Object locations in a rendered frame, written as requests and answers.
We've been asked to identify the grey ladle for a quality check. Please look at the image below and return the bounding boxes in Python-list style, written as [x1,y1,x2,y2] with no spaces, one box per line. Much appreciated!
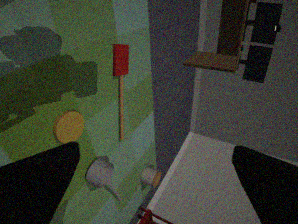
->
[86,157,122,202]

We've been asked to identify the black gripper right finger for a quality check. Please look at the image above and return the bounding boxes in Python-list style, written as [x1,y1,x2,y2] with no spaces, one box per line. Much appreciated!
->
[231,145,298,224]

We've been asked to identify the red spatula with wooden handle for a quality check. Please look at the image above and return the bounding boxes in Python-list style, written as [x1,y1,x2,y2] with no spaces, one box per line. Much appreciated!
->
[113,44,128,140]

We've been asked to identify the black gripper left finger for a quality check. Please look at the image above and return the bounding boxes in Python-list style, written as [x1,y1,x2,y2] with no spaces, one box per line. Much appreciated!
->
[0,141,81,224]

